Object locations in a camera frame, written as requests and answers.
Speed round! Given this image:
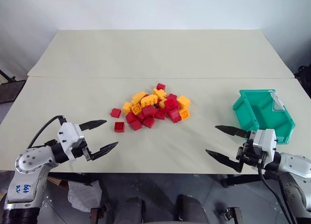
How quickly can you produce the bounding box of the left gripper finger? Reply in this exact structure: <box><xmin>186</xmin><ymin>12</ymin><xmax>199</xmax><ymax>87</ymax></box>
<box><xmin>89</xmin><ymin>141</ymin><xmax>119</xmax><ymax>161</ymax></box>
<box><xmin>79</xmin><ymin>119</ymin><xmax>108</xmax><ymax>132</ymax></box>

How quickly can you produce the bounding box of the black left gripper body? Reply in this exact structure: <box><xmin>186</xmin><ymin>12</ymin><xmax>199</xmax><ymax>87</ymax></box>
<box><xmin>72</xmin><ymin>138</ymin><xmax>92</xmax><ymax>161</ymax></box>

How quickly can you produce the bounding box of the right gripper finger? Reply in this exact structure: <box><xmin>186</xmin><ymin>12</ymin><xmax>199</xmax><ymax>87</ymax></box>
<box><xmin>214</xmin><ymin>124</ymin><xmax>251</xmax><ymax>139</ymax></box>
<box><xmin>205</xmin><ymin>149</ymin><xmax>244</xmax><ymax>173</ymax></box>

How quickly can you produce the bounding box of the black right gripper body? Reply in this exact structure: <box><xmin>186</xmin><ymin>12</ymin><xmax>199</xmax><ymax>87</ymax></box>
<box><xmin>236</xmin><ymin>130</ymin><xmax>267</xmax><ymax>172</ymax></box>

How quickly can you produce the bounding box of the green plastic storage bin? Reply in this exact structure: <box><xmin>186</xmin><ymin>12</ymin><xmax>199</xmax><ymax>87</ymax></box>
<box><xmin>231</xmin><ymin>88</ymin><xmax>296</xmax><ymax>145</ymax></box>

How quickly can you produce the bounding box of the brown cardboard piece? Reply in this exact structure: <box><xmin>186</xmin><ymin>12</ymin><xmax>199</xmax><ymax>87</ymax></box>
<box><xmin>47</xmin><ymin>176</ymin><xmax>69</xmax><ymax>187</ymax></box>

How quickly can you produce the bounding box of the white crumpled plastic bag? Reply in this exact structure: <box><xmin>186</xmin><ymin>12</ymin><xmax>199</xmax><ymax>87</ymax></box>
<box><xmin>67</xmin><ymin>179</ymin><xmax>103</xmax><ymax>213</ymax></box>

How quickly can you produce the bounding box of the dark rounded shape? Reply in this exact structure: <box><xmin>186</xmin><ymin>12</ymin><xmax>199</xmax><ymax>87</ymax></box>
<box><xmin>175</xmin><ymin>194</ymin><xmax>210</xmax><ymax>224</ymax></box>

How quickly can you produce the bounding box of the black wheeled equipment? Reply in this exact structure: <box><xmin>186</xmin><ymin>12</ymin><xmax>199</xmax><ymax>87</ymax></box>
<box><xmin>293</xmin><ymin>65</ymin><xmax>311</xmax><ymax>101</ymax></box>

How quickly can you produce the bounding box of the dark floor equipment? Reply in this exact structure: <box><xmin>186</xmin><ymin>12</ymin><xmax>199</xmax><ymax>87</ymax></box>
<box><xmin>0</xmin><ymin>69</ymin><xmax>27</xmax><ymax>104</ymax></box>

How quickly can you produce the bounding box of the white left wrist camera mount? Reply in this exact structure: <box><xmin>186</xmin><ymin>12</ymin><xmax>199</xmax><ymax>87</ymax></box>
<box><xmin>57</xmin><ymin>122</ymin><xmax>85</xmax><ymax>159</ymax></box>

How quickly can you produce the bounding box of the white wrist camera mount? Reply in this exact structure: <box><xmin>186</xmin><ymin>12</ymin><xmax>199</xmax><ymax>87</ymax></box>
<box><xmin>57</xmin><ymin>122</ymin><xmax>85</xmax><ymax>159</ymax></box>
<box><xmin>252</xmin><ymin>128</ymin><xmax>278</xmax><ymax>159</ymax></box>

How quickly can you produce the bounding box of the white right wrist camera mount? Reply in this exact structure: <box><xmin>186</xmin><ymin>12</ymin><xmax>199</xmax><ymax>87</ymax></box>
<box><xmin>252</xmin><ymin>128</ymin><xmax>278</xmax><ymax>159</ymax></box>

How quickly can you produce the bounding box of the black table frame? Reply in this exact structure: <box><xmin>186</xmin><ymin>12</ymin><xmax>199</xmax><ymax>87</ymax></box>
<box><xmin>220</xmin><ymin>173</ymin><xmax>265</xmax><ymax>189</ymax></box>

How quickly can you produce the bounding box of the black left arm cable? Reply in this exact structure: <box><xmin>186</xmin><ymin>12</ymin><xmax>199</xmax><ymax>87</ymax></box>
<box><xmin>26</xmin><ymin>115</ymin><xmax>68</xmax><ymax>152</ymax></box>

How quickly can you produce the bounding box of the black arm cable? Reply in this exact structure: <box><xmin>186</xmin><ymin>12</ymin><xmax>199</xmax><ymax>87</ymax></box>
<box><xmin>257</xmin><ymin>167</ymin><xmax>293</xmax><ymax>224</ymax></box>
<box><xmin>276</xmin><ymin>176</ymin><xmax>300</xmax><ymax>224</ymax></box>
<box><xmin>26</xmin><ymin>115</ymin><xmax>68</xmax><ymax>152</ymax></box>

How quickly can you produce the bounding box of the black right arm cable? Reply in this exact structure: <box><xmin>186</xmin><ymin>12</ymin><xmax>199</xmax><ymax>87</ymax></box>
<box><xmin>257</xmin><ymin>167</ymin><xmax>293</xmax><ymax>224</ymax></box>
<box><xmin>276</xmin><ymin>176</ymin><xmax>300</xmax><ymax>224</ymax></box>

